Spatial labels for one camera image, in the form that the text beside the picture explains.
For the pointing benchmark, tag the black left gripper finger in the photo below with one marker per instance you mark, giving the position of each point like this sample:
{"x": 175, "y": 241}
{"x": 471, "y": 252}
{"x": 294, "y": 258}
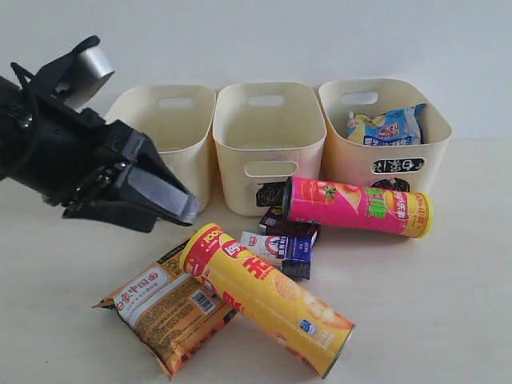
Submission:
{"x": 147, "y": 185}
{"x": 122, "y": 214}

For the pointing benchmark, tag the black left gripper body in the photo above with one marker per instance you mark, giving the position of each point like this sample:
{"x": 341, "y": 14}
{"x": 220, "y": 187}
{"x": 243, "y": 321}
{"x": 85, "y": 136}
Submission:
{"x": 68, "y": 157}

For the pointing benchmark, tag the purple drink carton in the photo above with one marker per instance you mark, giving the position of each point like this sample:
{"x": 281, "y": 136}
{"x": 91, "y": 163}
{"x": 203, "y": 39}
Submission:
{"x": 274, "y": 223}

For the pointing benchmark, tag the pink chips can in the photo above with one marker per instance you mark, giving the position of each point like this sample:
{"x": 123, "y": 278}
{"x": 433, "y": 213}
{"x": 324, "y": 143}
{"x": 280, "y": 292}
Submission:
{"x": 357, "y": 207}

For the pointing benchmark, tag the white blue milk carton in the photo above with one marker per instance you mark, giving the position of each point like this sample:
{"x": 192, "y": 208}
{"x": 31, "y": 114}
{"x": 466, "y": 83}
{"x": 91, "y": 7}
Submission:
{"x": 291, "y": 255}

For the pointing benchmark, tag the yellow chips can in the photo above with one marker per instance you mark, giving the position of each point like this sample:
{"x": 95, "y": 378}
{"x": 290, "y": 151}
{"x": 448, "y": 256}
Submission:
{"x": 296, "y": 319}

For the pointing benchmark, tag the blue black noodle packet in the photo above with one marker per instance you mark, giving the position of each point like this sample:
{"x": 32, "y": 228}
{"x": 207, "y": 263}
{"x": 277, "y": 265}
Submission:
{"x": 398, "y": 127}

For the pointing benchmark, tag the left cream bin triangle mark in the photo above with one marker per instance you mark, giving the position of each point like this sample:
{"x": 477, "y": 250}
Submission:
{"x": 178, "y": 119}

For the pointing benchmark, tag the orange noodle packet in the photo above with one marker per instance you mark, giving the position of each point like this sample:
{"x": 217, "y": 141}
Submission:
{"x": 171, "y": 312}

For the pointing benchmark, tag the middle cream bin square mark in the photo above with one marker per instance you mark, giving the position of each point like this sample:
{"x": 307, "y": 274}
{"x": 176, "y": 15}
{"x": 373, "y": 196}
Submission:
{"x": 265, "y": 132}

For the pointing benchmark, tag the right cream bin circle mark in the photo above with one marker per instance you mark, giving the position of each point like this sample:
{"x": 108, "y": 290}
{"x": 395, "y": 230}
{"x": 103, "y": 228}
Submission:
{"x": 349, "y": 162}

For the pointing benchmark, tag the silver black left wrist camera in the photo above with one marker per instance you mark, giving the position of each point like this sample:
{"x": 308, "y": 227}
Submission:
{"x": 77, "y": 76}

